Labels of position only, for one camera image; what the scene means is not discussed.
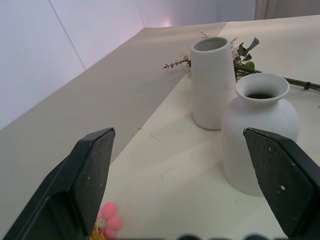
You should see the white flared-neck round vase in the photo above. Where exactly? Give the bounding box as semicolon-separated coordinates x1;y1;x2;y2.
220;72;300;197

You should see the pink and yellow flower bouquet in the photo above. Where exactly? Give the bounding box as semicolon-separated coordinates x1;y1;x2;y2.
88;201;123;240

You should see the green dried flower bouquet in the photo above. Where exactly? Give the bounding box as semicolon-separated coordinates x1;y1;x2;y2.
162;29;320;92

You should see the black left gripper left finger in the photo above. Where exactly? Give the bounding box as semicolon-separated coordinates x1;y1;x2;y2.
0;127;116;240

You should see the tall white cylindrical vase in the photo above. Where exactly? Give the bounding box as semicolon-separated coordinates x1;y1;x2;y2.
190;36;236;131

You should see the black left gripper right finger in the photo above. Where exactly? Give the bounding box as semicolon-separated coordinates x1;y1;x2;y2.
243;127;320;240

